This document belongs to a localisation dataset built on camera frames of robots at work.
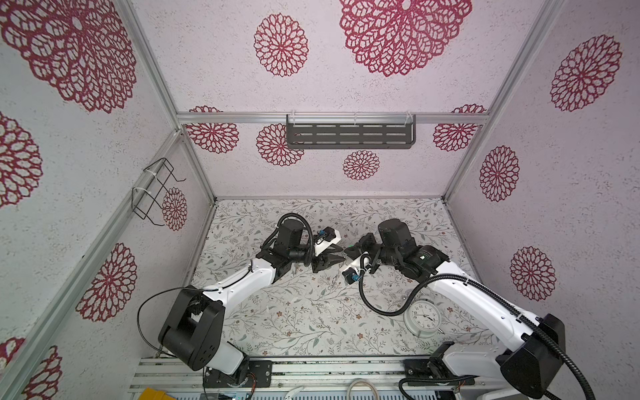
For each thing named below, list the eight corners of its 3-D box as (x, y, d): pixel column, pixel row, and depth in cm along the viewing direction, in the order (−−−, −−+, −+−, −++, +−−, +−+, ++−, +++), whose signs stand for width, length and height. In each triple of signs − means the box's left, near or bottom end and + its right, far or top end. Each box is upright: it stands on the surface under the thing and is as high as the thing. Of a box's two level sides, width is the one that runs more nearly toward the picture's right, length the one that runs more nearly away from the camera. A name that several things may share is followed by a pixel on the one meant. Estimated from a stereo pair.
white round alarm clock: (407, 337, 82) (412, 333, 79) (400, 305, 89) (404, 300, 86) (441, 337, 82) (446, 333, 79) (431, 305, 89) (436, 300, 86)
